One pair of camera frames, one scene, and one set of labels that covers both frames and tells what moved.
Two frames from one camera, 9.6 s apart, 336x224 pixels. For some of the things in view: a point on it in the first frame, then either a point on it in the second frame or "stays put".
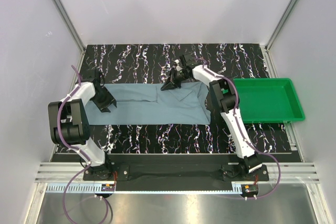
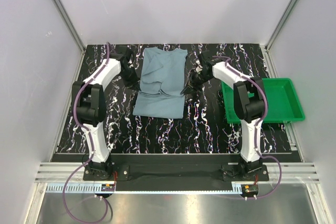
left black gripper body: (103, 99) to (130, 77)
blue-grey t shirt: (146, 104) to (162, 81)
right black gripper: (168, 85) to (189, 88)
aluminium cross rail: (64, 172) stays put
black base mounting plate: (175, 168) stays put
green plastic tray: (269, 100) stays put
